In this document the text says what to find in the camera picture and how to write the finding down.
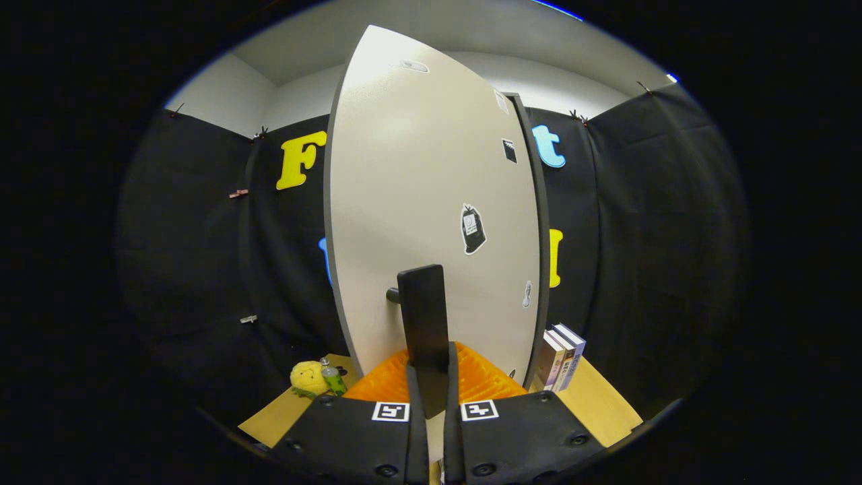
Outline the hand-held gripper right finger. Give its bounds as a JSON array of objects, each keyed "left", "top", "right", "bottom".
[{"left": 441, "top": 340, "right": 607, "bottom": 485}]

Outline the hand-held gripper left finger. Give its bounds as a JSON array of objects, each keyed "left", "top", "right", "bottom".
[{"left": 269, "top": 340, "right": 432, "bottom": 485}]

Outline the dark grey shoe cabinet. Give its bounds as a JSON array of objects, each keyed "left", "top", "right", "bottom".
[{"left": 505, "top": 93, "right": 552, "bottom": 391}]

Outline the beige shoe cabinet door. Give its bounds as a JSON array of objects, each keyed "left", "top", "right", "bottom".
[{"left": 325, "top": 25, "right": 543, "bottom": 405}]

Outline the green bottle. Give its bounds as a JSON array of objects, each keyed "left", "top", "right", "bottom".
[{"left": 319, "top": 358, "right": 347, "bottom": 396}]

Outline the yellow plush toy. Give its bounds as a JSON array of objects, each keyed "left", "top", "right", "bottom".
[{"left": 290, "top": 361, "right": 331, "bottom": 399}]

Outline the black backdrop cloth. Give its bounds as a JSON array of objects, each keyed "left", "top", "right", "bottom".
[{"left": 114, "top": 84, "right": 752, "bottom": 432}]

